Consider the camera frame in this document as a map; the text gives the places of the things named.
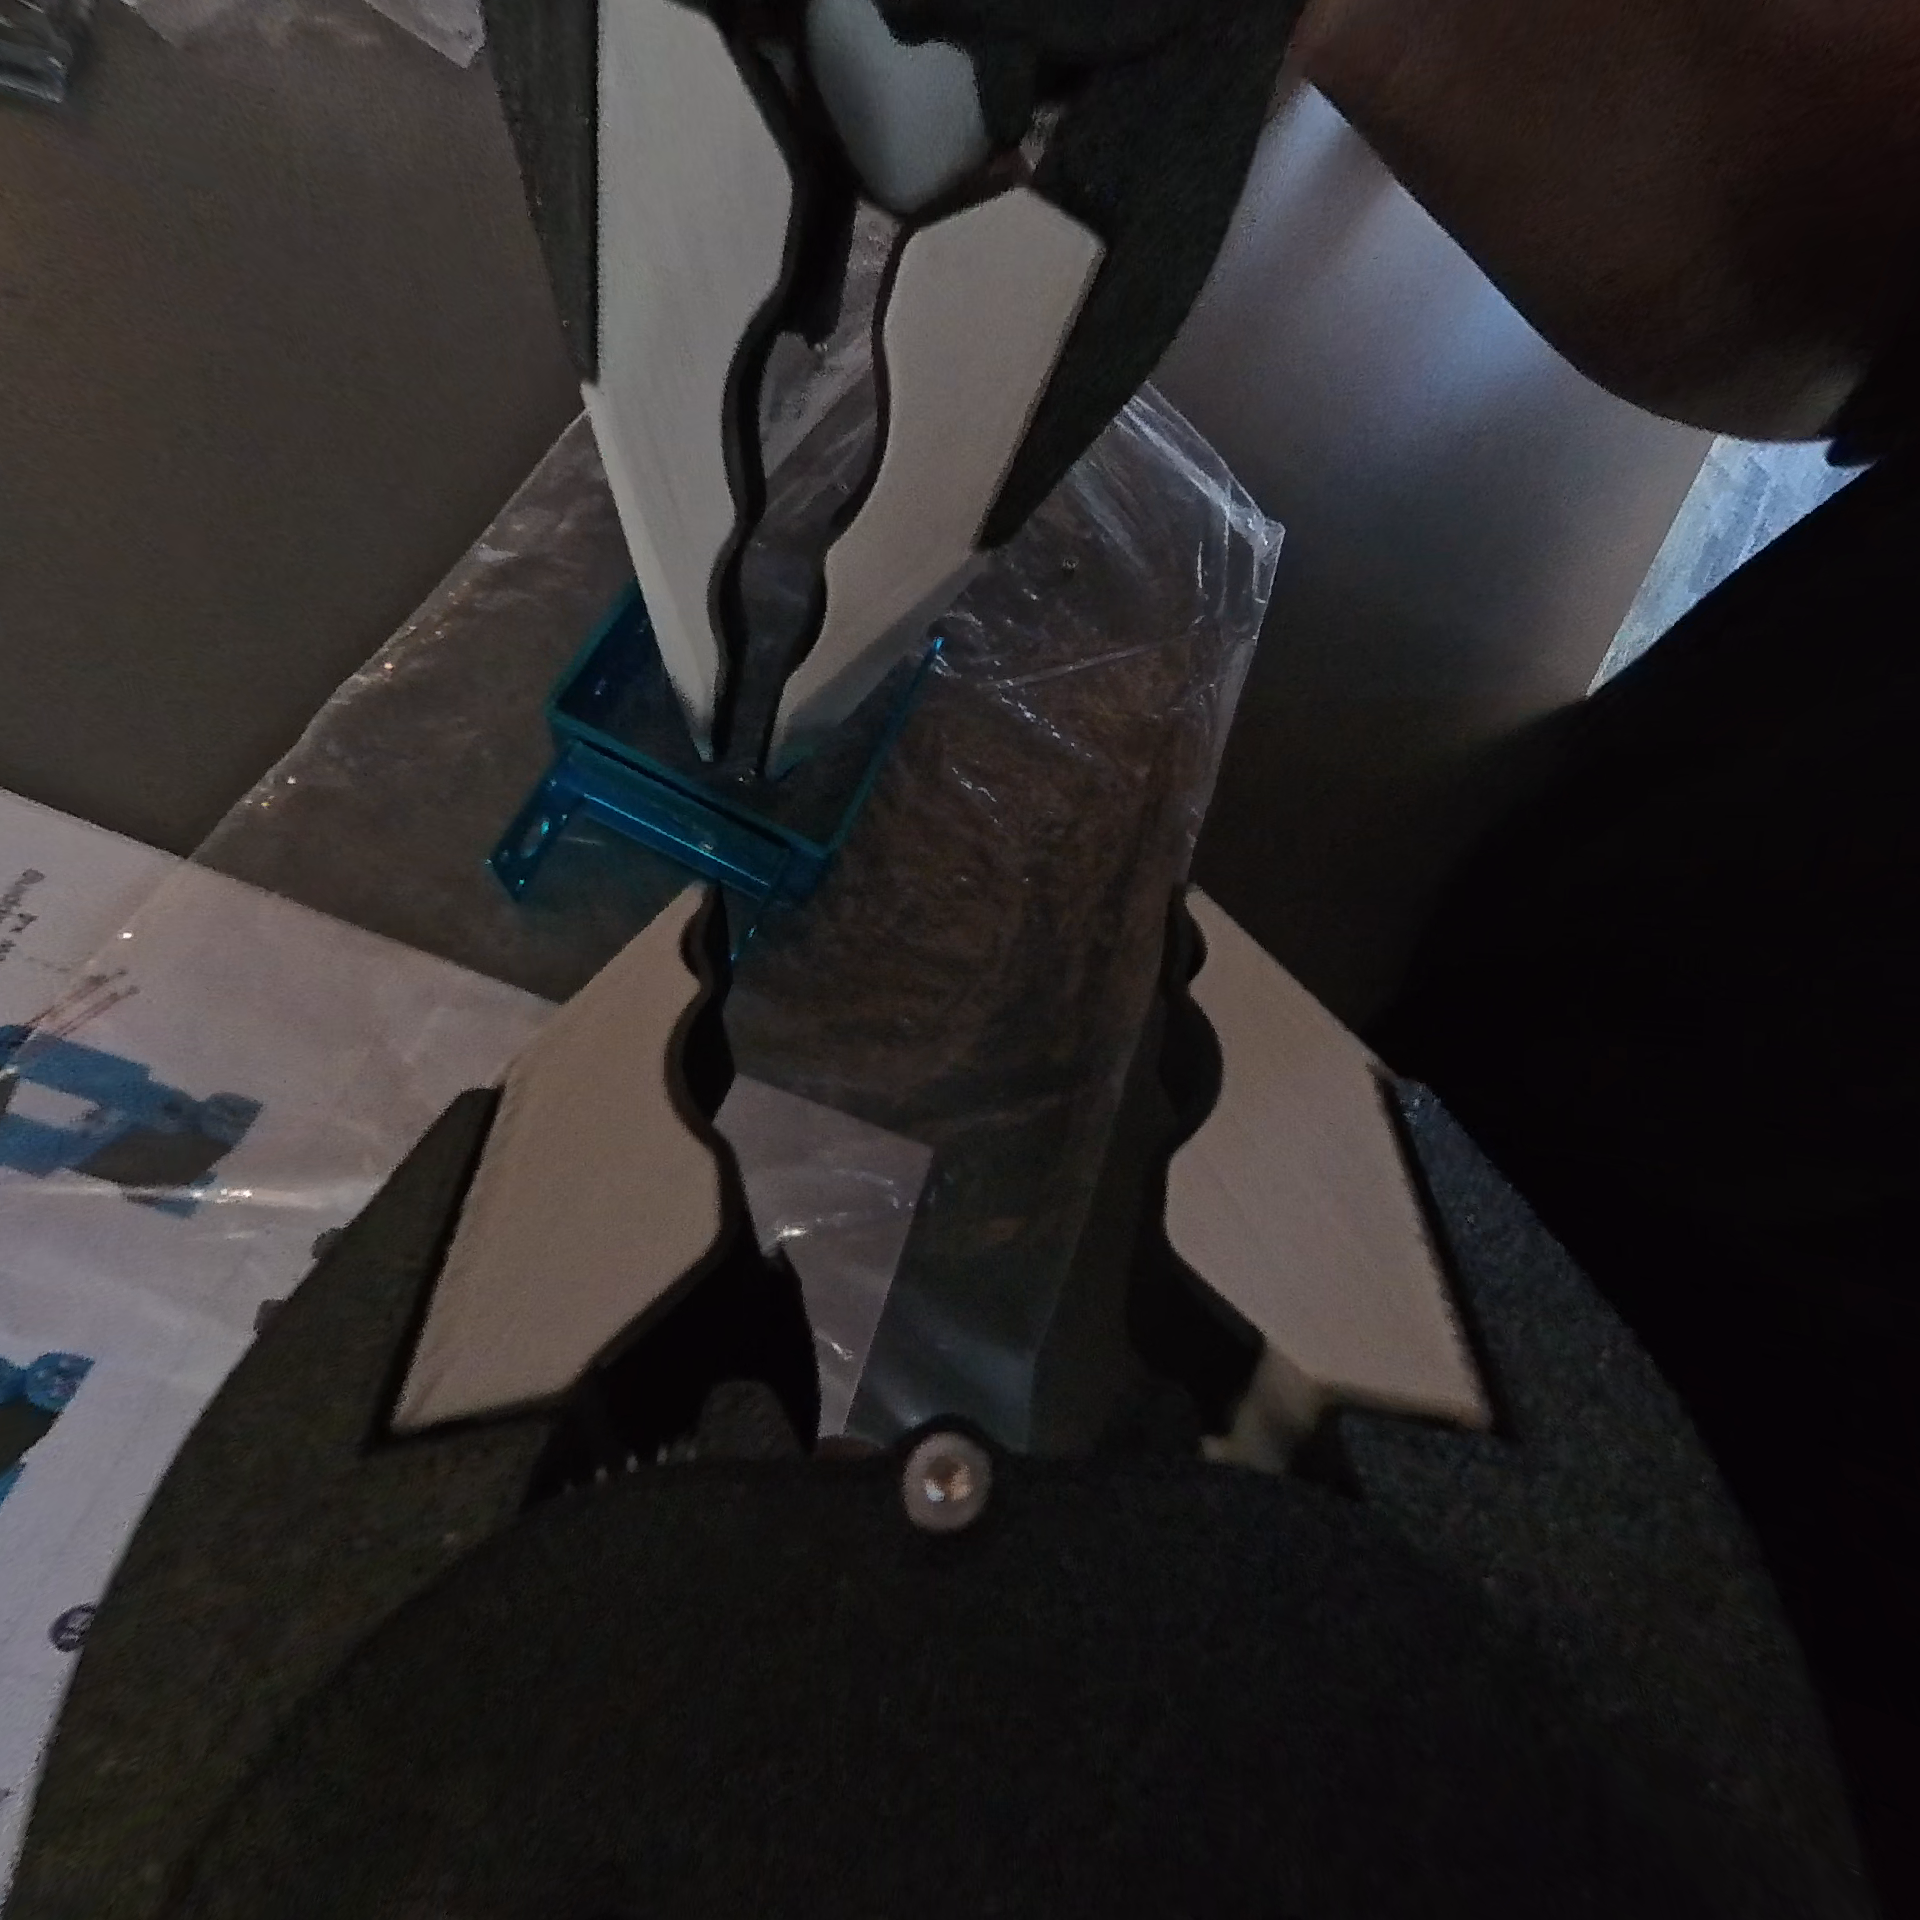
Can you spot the person's right forearm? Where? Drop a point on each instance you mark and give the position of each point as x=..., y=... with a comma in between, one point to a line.
x=1650, y=181

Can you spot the white instruction manual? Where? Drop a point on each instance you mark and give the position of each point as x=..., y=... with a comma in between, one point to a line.
x=303, y=1018

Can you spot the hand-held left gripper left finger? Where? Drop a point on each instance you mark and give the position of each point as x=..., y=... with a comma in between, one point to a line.
x=556, y=1199

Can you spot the clear plastic bag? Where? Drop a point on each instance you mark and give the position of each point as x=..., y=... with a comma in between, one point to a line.
x=451, y=705

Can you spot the blue metal bracket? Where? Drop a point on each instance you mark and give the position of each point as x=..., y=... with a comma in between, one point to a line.
x=660, y=834

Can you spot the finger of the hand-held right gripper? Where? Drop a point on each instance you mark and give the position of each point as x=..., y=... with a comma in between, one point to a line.
x=660, y=302
x=960, y=388

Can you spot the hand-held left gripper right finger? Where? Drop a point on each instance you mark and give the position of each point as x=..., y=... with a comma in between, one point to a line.
x=1319, y=1199

